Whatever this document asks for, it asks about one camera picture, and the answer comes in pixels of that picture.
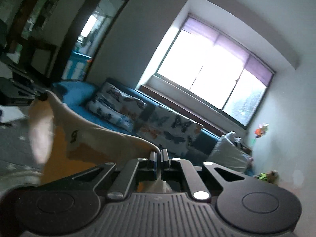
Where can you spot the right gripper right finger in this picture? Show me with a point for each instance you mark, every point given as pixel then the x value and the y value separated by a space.
pixel 183 172

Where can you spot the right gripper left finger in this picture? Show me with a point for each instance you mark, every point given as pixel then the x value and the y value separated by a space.
pixel 134 172

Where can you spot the cream white sweatshirt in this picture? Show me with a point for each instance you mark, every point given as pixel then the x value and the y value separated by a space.
pixel 66 143

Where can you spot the right butterfly print cushion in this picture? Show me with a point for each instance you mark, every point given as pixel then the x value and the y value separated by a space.
pixel 169 130

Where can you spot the butterfly print cushion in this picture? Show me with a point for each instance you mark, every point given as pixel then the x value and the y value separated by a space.
pixel 116 107
pixel 169 130

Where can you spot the grey plain pillow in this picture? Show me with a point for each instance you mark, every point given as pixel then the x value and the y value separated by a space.
pixel 228 153

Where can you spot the dark wooden cabinet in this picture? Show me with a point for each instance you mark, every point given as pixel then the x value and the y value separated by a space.
pixel 25 48

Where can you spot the blue cabinet in doorway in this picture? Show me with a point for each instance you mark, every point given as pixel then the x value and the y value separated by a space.
pixel 76 66

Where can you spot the left butterfly print cushion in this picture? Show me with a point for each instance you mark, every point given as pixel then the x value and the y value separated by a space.
pixel 116 107

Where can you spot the blue sofa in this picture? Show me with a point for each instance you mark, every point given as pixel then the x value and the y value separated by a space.
pixel 75 94

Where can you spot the grey quilted star table cover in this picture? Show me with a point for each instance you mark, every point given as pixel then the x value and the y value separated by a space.
pixel 18 164

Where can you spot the colourful pinwheel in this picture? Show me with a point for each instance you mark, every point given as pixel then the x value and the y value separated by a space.
pixel 259 132

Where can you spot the teddy bear toy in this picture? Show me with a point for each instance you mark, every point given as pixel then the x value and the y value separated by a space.
pixel 269 177

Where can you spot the window with green frame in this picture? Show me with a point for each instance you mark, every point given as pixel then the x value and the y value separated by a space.
pixel 204 68

